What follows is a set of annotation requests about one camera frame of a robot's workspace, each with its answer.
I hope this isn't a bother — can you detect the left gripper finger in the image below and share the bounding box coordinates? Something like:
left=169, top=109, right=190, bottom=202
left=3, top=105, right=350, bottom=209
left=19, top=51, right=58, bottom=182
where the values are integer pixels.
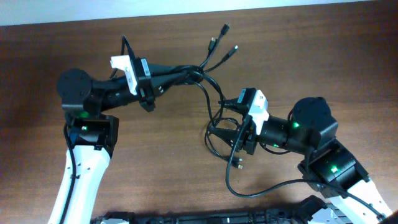
left=150, top=73, right=188, bottom=96
left=148, top=63, right=192, bottom=77

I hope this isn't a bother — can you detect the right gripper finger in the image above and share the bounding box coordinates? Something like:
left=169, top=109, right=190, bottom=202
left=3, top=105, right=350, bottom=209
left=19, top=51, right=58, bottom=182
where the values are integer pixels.
left=218, top=98, right=246, bottom=114
left=208, top=126, right=241, bottom=146

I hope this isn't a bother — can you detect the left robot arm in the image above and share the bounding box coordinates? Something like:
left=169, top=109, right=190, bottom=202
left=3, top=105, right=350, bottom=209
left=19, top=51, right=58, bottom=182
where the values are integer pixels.
left=49, top=55, right=188, bottom=223

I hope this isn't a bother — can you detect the left camera cable black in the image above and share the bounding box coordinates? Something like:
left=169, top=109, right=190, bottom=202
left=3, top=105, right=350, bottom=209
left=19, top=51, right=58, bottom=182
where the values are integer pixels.
left=49, top=37, right=137, bottom=223

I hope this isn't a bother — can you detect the right camera cable black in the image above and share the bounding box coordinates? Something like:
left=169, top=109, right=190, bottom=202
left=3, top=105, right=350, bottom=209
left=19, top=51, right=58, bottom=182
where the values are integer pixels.
left=225, top=143, right=387, bottom=223

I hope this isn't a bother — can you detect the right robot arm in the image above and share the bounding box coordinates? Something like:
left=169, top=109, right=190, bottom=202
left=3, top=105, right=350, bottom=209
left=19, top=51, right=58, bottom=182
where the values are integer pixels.
left=204, top=88, right=393, bottom=223

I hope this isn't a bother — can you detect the camera cable black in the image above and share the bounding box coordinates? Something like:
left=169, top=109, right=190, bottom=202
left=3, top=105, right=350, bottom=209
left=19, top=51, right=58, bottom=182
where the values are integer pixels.
left=225, top=143, right=387, bottom=223
left=49, top=37, right=137, bottom=223

